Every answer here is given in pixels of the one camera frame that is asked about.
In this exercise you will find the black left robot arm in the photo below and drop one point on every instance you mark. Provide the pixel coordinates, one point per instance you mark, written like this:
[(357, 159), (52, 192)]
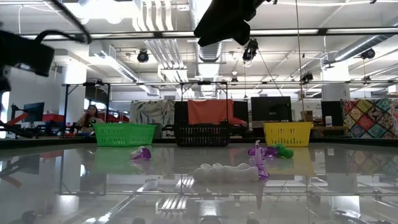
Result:
[(3, 84)]

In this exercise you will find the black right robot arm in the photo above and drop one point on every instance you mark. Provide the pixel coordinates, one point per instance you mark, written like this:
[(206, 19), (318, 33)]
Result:
[(264, 1)]

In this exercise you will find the black monitor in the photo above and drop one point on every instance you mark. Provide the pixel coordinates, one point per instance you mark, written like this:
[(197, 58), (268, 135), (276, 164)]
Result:
[(33, 112), (331, 109), (271, 109)]

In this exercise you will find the white ceiling pipes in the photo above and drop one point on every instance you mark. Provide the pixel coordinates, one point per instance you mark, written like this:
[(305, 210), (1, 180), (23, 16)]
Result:
[(168, 59)]

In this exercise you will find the black panel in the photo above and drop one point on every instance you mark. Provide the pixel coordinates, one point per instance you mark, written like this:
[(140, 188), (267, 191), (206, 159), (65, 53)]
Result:
[(181, 112), (242, 110)]

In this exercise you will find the orange cloth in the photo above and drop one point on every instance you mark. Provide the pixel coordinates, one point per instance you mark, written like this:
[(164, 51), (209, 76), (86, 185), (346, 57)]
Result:
[(211, 112)]

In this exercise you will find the person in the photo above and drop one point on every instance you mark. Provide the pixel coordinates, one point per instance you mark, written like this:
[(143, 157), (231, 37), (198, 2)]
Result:
[(91, 119)]

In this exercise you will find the black plastic basket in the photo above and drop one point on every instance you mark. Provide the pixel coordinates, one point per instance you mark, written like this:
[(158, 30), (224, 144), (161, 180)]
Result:
[(202, 135)]

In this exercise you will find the leaf print cloth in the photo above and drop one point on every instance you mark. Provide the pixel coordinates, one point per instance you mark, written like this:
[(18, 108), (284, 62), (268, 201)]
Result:
[(152, 112)]

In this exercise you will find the cardboard box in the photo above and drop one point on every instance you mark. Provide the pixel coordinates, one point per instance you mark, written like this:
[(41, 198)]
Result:
[(307, 115)]

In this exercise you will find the yellow plastic basket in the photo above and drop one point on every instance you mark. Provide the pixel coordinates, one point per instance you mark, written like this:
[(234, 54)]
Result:
[(286, 133)]

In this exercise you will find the green plastic basket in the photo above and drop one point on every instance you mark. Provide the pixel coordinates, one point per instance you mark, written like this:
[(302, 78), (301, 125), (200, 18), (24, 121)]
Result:
[(124, 135)]

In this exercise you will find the purple pointed plastic toy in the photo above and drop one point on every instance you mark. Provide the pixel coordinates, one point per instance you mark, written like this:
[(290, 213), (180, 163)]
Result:
[(258, 155)]

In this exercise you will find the white bottle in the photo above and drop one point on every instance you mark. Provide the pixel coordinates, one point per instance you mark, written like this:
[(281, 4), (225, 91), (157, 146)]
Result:
[(329, 121)]

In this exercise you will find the colourful patchwork quilt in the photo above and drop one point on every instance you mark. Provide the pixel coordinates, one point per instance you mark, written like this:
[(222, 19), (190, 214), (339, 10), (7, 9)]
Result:
[(370, 118)]

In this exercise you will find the silver ribbed ceiling duct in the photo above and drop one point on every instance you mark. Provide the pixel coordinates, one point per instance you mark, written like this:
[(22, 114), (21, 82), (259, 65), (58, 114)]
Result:
[(210, 56)]

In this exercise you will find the black background table frame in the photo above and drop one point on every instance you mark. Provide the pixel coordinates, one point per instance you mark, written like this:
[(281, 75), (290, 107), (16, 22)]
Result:
[(66, 105)]

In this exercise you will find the silver angled ceiling duct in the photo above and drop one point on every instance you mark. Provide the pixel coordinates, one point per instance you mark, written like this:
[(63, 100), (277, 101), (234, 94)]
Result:
[(357, 49)]

